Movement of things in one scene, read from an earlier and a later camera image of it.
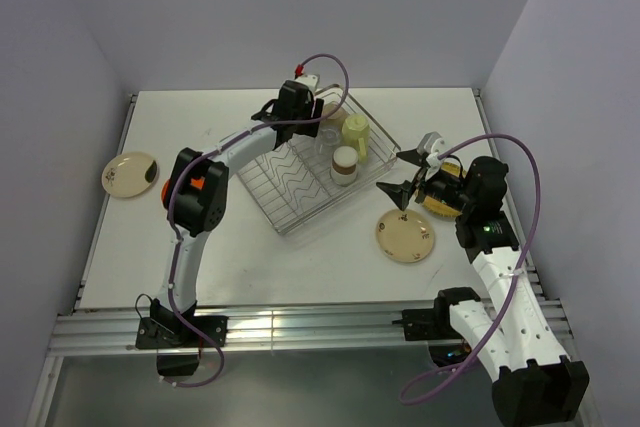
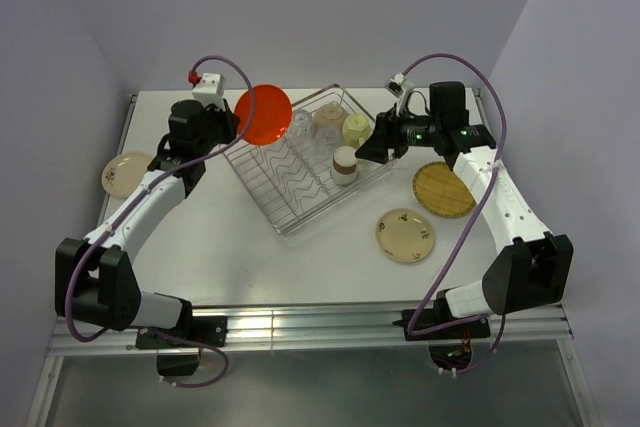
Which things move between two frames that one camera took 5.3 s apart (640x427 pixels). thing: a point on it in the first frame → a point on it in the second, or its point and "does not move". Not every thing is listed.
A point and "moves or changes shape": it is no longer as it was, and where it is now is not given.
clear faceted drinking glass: x=327 y=139 does not move
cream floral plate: x=129 y=175 does not move
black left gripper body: x=308 y=126 → x=218 y=128
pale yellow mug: x=356 y=133 does not move
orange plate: x=165 y=193 moves or changes shape
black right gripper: x=399 y=193 → x=386 y=135
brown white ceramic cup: x=344 y=167 does not move
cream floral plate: x=404 y=235 does not move
